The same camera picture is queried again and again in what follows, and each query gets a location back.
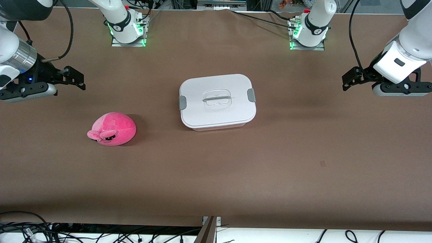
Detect pink plush toy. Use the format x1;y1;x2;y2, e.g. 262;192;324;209
87;112;137;146

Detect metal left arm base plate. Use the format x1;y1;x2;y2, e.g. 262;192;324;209
289;19;325;51

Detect white box lid grey latches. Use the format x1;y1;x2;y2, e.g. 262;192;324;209
179;74;257;129

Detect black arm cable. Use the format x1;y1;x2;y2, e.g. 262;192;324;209
42;0;74;63
16;20;34;46
348;0;366;71

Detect black cable on table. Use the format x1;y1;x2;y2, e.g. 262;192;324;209
231;9;295;29

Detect pink plastic storage box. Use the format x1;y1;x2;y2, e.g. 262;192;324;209
189;120;248;132

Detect metal frame bar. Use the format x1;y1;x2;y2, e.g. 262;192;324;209
197;0;247;9

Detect brown support post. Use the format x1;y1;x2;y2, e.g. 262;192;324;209
194;216;218;243

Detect brown table cover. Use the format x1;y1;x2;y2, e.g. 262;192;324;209
0;7;432;232

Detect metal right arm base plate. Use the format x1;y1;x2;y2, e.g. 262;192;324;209
111;15;147;47

